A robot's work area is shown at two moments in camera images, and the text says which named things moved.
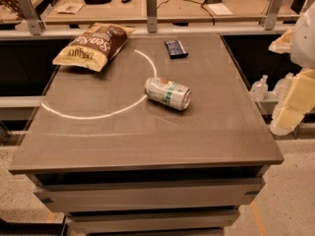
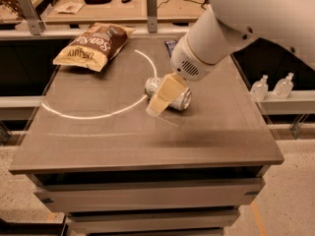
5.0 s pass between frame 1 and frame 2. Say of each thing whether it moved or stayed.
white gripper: moved
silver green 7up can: stayed
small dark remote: stayed
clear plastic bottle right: stayed
